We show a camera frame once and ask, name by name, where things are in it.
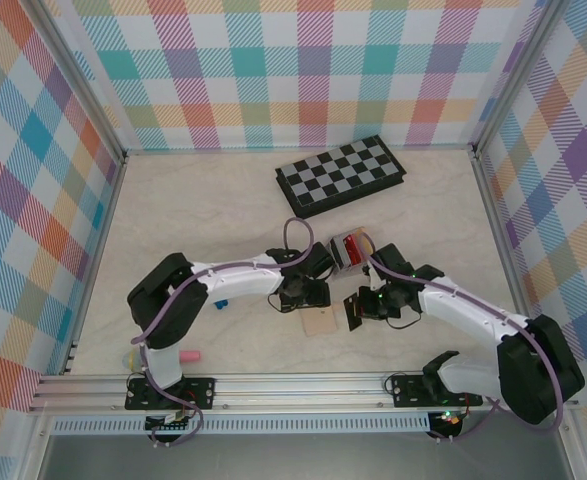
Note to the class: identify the pink cylinder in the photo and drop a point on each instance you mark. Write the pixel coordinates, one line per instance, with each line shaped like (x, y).
(191, 356)

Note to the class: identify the red credit card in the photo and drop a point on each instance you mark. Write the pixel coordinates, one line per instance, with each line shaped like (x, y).
(355, 250)

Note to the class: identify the small circuit board with LEDs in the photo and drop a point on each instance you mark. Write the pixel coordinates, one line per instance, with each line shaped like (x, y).
(448, 417)

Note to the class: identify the grey metal panel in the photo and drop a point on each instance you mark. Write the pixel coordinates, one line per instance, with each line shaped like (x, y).
(298, 460)

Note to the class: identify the grey white credit card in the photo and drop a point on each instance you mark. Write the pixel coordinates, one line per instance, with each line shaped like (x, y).
(337, 256)

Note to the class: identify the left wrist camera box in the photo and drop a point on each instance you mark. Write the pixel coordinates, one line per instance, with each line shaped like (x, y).
(318, 260)

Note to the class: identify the small green circuit board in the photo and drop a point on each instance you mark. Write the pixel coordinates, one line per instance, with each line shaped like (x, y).
(170, 422)

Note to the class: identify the black credit card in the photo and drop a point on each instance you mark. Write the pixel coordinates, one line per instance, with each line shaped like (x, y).
(353, 315)

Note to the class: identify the aluminium frame rail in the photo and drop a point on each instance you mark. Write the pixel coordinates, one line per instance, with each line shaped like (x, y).
(100, 250)
(198, 150)
(498, 225)

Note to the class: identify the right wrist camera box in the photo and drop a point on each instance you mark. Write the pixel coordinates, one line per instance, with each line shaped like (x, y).
(393, 257)

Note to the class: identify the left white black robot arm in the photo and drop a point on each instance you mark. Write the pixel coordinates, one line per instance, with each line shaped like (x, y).
(243, 281)

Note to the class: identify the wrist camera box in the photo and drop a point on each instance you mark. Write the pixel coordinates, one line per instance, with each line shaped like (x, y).
(393, 257)
(318, 260)

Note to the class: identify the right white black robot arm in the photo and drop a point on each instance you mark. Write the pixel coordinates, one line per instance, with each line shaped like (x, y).
(473, 312)

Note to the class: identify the aluminium frame post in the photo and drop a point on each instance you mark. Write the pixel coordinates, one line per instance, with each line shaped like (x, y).
(80, 80)
(515, 80)

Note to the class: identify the wide aluminium base rail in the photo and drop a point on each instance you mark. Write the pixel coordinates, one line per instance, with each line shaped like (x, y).
(298, 392)

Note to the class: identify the pale green translucent object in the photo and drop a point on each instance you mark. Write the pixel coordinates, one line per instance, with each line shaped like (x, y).
(134, 361)

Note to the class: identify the black folding chess board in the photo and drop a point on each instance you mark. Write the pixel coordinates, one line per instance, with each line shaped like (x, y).
(340, 172)

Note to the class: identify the blue toy brick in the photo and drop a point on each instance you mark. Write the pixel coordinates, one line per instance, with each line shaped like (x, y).
(221, 303)

